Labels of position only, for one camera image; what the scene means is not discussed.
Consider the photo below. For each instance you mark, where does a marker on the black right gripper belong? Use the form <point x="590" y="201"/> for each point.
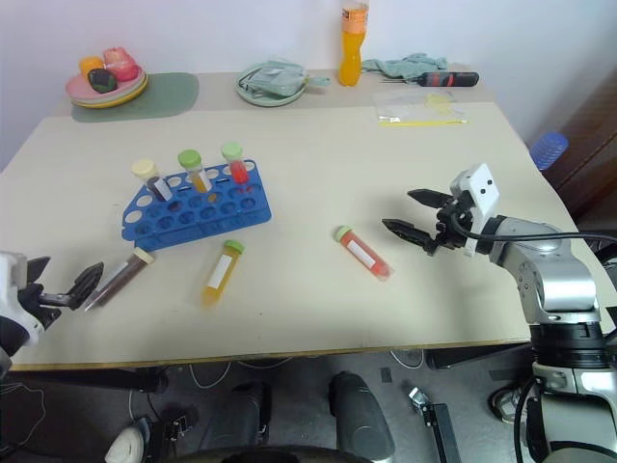
<point x="450" y="231"/>

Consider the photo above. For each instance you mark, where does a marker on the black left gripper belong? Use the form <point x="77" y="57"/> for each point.
<point x="41" y="306"/>

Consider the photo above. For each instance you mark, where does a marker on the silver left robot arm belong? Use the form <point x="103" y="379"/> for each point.
<point x="7" y="340"/>

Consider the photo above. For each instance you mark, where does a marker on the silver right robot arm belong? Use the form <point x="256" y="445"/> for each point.
<point x="564" y="284"/>

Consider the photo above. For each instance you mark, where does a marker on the dark liquid tube cream cap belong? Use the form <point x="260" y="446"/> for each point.
<point x="155" y="185"/>
<point x="123" y="277"/>

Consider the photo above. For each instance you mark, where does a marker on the red liquid tube green cap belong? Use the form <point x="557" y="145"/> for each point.
<point x="364" y="253"/>
<point x="237" y="169"/>

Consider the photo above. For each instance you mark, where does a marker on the blue plastic test tube rack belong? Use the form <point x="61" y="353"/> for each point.
<point x="202" y="219"/>

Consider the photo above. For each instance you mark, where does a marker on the yellow liquid tube green cap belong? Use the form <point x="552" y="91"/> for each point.
<point x="196" y="176"/>
<point x="219" y="277"/>

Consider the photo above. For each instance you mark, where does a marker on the clear zip plastic bag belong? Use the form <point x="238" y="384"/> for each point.
<point x="414" y="108"/>

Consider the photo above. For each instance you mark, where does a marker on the black red screwdriver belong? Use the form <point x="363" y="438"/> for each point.
<point x="448" y="79"/>

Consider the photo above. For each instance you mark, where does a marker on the blue ribbed cylinder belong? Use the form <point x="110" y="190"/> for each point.
<point x="548" y="150"/>

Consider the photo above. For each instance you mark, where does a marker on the teal crumpled cloth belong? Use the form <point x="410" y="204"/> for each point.
<point x="410" y="66"/>

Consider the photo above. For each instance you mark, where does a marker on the orange soda bottle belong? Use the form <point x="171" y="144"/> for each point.
<point x="350" y="58"/>

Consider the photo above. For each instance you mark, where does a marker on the white shoe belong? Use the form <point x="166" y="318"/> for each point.
<point x="126" y="444"/>

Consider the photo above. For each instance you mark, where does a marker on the pink plate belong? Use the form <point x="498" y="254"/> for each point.
<point x="79" y="89"/>

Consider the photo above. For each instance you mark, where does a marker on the yellow plate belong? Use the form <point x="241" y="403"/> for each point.
<point x="130" y="100"/>

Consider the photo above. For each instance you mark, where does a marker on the brown wooden cabinet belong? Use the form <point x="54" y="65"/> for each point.
<point x="595" y="140"/>

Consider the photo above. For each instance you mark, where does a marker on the pale green round plate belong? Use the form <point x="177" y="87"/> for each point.
<point x="270" y="99"/>

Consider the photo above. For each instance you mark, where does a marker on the pale green folded pouch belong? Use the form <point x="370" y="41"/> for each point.
<point x="277" y="77"/>

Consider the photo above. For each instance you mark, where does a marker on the light green plate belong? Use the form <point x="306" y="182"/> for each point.
<point x="137" y="90"/>

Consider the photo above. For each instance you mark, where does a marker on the dark green toy fruit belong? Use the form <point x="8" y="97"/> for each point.
<point x="102" y="79"/>

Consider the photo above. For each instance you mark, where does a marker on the grey sneaker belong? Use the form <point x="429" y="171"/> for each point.
<point x="503" y="405"/>

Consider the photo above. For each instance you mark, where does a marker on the green placemat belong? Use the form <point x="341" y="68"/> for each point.
<point x="164" y="96"/>

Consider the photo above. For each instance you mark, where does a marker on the dark rounded shape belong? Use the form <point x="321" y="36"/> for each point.
<point x="359" y="419"/>

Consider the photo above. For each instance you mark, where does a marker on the black bar with metal clamp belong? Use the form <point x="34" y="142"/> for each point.
<point x="441" y="429"/>

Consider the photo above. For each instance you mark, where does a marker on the orange toy fruit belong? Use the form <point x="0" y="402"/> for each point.
<point x="90" y="64"/>

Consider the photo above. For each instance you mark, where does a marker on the pink toy fruit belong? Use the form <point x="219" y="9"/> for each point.
<point x="120" y="62"/>

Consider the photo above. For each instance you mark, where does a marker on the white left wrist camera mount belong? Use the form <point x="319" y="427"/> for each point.
<point x="12" y="272"/>

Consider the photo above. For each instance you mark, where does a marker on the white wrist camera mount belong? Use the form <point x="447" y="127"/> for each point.
<point x="484" y="190"/>
<point x="12" y="272"/>

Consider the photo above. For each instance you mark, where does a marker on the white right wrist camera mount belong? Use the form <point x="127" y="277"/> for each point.
<point x="484" y="190"/>

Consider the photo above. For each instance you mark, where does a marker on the black table frame bar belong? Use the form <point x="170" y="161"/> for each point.
<point x="477" y="357"/>

